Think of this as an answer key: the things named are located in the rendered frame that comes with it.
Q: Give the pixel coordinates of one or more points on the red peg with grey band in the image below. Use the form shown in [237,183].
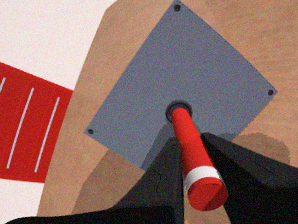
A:
[203,183]

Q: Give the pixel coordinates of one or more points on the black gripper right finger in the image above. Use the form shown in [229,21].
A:
[261,190]

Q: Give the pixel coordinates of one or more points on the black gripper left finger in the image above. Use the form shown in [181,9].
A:
[157,198]

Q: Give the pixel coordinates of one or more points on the dark grey square panel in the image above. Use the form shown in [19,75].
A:
[183,63]

